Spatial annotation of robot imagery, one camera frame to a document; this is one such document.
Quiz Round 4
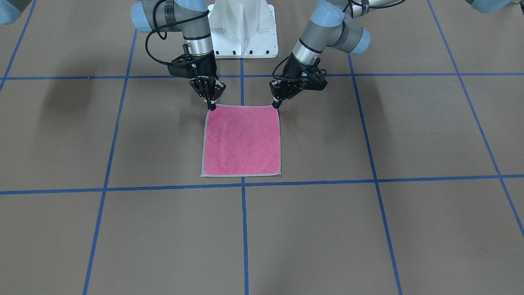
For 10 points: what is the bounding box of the pink towel with grey edge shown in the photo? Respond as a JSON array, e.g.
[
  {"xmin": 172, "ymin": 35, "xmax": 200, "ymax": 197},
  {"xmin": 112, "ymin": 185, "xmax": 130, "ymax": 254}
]
[{"xmin": 201, "ymin": 104, "xmax": 282, "ymax": 177}]

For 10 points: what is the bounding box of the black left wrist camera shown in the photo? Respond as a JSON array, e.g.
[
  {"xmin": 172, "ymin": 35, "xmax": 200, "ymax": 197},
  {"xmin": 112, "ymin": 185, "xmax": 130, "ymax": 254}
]
[{"xmin": 300, "ymin": 69, "xmax": 328, "ymax": 91}]

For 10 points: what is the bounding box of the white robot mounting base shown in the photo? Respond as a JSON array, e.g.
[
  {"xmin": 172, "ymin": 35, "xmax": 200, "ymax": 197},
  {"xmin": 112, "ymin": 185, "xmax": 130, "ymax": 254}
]
[{"xmin": 208, "ymin": 0, "xmax": 279, "ymax": 59}]

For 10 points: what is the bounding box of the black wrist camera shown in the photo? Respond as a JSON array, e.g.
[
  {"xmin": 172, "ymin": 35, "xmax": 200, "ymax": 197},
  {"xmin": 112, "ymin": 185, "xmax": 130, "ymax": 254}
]
[
  {"xmin": 300, "ymin": 69, "xmax": 328, "ymax": 91},
  {"xmin": 167, "ymin": 54, "xmax": 195, "ymax": 79}
]

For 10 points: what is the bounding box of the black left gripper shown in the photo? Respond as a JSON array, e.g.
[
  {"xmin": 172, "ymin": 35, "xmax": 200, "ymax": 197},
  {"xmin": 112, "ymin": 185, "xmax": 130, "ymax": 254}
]
[{"xmin": 269, "ymin": 55, "xmax": 321, "ymax": 109}]

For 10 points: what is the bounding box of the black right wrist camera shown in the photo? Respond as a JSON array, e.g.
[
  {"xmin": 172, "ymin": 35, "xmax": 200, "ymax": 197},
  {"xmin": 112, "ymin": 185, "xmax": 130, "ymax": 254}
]
[{"xmin": 167, "ymin": 54, "xmax": 195, "ymax": 79}]

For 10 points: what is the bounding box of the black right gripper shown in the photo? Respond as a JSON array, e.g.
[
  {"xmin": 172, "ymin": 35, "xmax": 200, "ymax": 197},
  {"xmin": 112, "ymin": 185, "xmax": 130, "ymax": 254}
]
[{"xmin": 188, "ymin": 50, "xmax": 226, "ymax": 111}]

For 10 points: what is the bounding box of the brown paper table cover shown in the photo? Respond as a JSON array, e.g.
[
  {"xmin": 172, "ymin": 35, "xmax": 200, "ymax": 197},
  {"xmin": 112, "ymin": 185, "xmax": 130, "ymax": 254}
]
[{"xmin": 0, "ymin": 0, "xmax": 524, "ymax": 295}]

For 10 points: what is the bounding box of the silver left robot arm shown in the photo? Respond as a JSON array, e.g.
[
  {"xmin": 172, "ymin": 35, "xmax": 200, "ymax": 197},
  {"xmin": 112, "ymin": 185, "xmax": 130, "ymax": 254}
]
[{"xmin": 269, "ymin": 0, "xmax": 413, "ymax": 109}]

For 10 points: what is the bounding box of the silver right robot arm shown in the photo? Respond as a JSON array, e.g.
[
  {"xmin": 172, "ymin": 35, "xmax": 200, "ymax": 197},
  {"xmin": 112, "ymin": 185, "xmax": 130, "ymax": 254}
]
[{"xmin": 130, "ymin": 0, "xmax": 226, "ymax": 111}]

